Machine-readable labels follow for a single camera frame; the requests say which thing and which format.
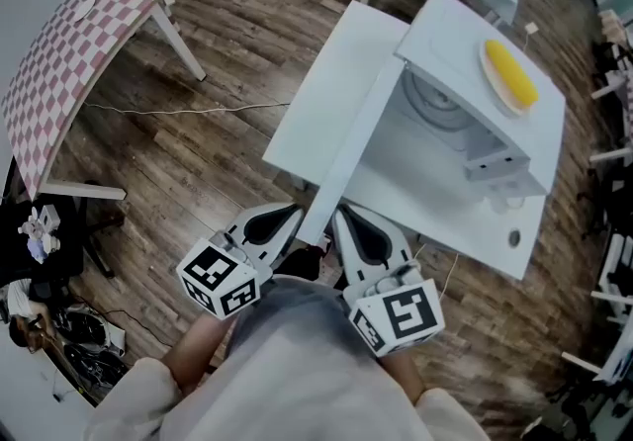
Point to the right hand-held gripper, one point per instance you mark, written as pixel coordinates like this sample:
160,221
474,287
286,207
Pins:
400,315

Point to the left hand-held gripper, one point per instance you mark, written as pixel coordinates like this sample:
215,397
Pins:
217,278

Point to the person's left forearm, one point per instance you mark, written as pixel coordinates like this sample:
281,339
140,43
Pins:
198,355

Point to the person's right forearm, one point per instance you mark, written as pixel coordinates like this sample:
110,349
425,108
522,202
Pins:
403,377

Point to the white microwave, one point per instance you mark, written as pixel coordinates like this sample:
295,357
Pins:
445,33

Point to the person's dark trousers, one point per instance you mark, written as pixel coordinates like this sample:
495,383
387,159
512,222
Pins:
306,266

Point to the person's light grey shirt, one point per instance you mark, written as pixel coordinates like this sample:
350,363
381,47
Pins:
297,370

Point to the grey round table grommet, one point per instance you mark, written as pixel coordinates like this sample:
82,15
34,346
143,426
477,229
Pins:
515,238

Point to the white square table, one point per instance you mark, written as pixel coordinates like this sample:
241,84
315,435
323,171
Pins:
326,98

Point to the yellow corn on plate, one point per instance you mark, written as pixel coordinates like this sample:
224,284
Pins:
494,88

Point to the spare hand-held gripper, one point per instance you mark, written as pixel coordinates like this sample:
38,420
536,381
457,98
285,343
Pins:
42,234

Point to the yellow corn cob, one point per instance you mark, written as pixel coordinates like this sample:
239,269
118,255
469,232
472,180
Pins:
512,73

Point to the red checkered cloth table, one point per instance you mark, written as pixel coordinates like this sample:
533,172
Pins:
59,78

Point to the white round disc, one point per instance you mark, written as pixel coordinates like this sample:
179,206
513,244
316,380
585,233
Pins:
86,9

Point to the white square wall plug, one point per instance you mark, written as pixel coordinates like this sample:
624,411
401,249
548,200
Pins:
531,28

